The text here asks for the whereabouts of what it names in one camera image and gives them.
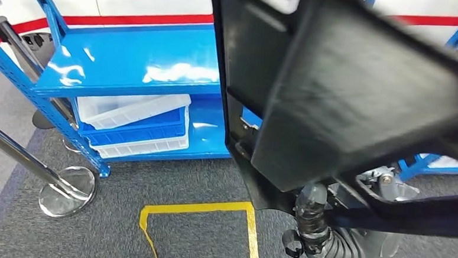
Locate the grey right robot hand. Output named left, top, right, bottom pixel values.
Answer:
left=293, top=161, right=422, bottom=258

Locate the black plastic plate frame part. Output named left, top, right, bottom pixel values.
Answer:
left=197, top=0, right=458, bottom=240

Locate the yellow floor tape square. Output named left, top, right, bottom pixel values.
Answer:
left=137, top=195, right=264, bottom=258

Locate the white plastic crate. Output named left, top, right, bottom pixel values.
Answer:
left=418, top=153, right=458, bottom=171
left=88, top=104, right=192, bottom=164

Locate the blue plastic crate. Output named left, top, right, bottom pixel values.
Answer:
left=69, top=100, right=187, bottom=152

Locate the chrome stanchion post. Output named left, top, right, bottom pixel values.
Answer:
left=0, top=15, right=87, bottom=154
left=0, top=115, right=102, bottom=220

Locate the black stanchion post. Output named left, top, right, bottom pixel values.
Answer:
left=31, top=110, right=56, bottom=130

